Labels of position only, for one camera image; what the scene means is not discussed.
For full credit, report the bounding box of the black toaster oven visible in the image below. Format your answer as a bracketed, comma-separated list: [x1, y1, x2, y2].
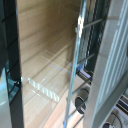
[0, 0, 128, 128]

